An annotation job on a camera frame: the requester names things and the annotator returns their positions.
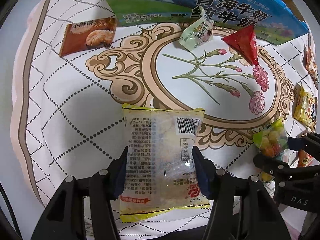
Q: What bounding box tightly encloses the yellow panda snack packet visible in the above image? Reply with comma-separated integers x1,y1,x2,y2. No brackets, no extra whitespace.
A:
293,86,317,132

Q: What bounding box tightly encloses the orange panda snack packet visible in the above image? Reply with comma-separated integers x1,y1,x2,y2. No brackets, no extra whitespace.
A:
305,46,319,88

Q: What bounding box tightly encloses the red triangular snack packet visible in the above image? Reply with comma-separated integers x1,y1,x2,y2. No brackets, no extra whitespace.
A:
222,25,259,66

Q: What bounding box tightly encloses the white patterned quilted mat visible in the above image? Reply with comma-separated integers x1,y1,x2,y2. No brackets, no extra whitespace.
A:
10,0,319,207

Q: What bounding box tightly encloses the blue milk cardboard box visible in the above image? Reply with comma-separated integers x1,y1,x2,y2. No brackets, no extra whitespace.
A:
106,0,309,45

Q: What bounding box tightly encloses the brown cookie snack packet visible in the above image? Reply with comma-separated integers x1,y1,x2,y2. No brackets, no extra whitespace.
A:
59,17,117,57

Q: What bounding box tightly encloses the colourful gumball candy bag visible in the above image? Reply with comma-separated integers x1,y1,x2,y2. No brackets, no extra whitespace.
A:
253,118,288,158

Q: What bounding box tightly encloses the pale green candy wrapper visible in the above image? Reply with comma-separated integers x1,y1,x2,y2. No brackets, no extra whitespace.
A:
179,8,214,51

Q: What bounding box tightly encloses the red panda snack packet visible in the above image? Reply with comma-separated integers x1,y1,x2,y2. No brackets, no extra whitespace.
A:
298,150,313,167

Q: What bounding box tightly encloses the clear yellow-edged pastry packet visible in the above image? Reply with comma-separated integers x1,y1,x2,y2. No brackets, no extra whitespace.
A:
119,104,209,223

